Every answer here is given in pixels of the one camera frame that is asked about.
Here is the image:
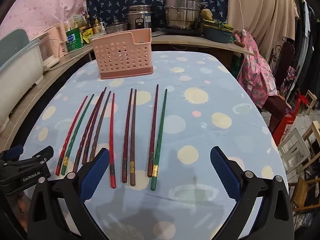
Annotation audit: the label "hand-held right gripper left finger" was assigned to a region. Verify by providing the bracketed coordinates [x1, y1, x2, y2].
[27, 148, 110, 240]

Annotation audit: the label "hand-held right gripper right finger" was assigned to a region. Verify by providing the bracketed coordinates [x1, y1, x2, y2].
[210, 146, 294, 240]

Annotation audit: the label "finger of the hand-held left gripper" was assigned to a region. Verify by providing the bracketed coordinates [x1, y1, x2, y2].
[0, 145, 24, 164]
[5, 146, 55, 170]

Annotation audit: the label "dark red wavy chopstick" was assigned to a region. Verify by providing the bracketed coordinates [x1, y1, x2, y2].
[82, 87, 107, 165]
[72, 91, 104, 173]

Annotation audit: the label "bright red chopstick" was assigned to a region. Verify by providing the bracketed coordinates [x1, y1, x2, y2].
[109, 93, 117, 189]

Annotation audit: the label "dark red straight chopstick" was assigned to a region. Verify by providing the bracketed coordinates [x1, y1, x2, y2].
[147, 84, 159, 178]
[122, 88, 133, 183]

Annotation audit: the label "green chopstick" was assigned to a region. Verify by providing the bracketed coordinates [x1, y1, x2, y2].
[150, 88, 168, 191]
[61, 94, 95, 176]

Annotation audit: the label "brown straight chopstick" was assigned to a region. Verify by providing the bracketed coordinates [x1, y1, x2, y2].
[129, 89, 137, 187]

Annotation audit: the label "pink perforated utensil holder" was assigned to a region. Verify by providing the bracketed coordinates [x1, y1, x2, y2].
[91, 28, 154, 80]

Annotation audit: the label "person's left hand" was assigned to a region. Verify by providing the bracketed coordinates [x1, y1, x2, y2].
[16, 190, 29, 228]

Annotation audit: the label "blue dotted tablecloth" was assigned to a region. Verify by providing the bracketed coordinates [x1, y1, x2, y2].
[24, 51, 288, 240]

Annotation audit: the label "grey side counter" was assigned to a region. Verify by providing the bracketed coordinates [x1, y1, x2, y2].
[0, 44, 95, 150]

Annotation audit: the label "white wooden stool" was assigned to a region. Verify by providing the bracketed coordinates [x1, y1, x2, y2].
[277, 127, 313, 175]

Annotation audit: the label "red bag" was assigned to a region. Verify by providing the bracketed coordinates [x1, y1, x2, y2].
[271, 92, 309, 145]

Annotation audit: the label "brown wooden stool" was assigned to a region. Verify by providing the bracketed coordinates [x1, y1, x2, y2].
[290, 175, 320, 213]

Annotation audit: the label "white tub with blue lid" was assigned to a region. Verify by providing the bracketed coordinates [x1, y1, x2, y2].
[0, 29, 44, 130]

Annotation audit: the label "white small oven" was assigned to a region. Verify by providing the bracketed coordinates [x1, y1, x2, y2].
[37, 31, 60, 68]

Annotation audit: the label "pink floral garment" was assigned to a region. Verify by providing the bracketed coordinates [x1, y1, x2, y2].
[236, 34, 278, 109]

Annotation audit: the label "pink appliance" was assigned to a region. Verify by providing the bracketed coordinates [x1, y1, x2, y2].
[47, 22, 69, 57]

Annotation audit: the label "green box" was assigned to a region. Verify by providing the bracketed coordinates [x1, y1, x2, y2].
[66, 27, 83, 53]

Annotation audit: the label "yellow packet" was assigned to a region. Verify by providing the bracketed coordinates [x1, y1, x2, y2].
[82, 29, 94, 45]

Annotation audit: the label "dark metal chair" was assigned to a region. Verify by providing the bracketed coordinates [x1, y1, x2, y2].
[265, 41, 300, 135]

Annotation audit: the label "wooden shelf board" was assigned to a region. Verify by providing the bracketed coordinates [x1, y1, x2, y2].
[150, 31, 258, 55]

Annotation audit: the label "blue basin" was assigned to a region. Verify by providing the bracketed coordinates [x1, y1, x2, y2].
[201, 17, 235, 43]

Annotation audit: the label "white carton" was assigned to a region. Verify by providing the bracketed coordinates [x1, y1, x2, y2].
[67, 15, 85, 30]

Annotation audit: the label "small pot with lid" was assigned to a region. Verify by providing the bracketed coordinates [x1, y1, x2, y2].
[105, 20, 128, 35]

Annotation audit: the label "black induction cooker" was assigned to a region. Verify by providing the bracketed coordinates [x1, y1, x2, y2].
[155, 27, 203, 37]

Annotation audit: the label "pink spotted sheet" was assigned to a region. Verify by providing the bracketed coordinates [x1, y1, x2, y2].
[5, 0, 88, 45]

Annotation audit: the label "steel rice cooker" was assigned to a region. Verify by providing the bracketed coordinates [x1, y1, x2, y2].
[126, 4, 156, 32]

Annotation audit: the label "hanging clothes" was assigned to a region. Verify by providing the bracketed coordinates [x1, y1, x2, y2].
[292, 0, 315, 93]

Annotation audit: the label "beige curtain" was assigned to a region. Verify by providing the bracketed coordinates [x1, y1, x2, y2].
[206, 0, 299, 60]

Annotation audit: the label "steel steamer pot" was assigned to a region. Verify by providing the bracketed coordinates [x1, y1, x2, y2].
[164, 0, 208, 30]

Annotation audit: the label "blue floral cloth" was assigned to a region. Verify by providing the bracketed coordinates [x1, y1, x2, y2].
[86, 0, 229, 30]

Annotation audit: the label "white cord with switch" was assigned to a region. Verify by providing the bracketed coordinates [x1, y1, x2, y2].
[234, 0, 248, 39]

